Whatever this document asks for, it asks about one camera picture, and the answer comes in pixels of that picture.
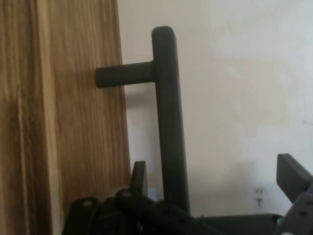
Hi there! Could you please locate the dark wooden cabinet box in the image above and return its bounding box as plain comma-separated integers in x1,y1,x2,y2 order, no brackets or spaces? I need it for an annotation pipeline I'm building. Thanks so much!
0,0,53,235

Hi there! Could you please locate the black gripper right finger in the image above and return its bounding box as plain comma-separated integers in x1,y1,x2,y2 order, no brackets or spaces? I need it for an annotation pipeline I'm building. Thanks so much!
276,153,313,235

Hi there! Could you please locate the wooden drawer with black handle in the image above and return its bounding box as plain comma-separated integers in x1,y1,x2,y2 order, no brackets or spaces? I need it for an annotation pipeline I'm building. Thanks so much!
31,0,192,235

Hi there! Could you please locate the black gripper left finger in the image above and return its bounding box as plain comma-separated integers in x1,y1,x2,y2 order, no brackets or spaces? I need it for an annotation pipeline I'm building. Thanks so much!
62,160,213,235

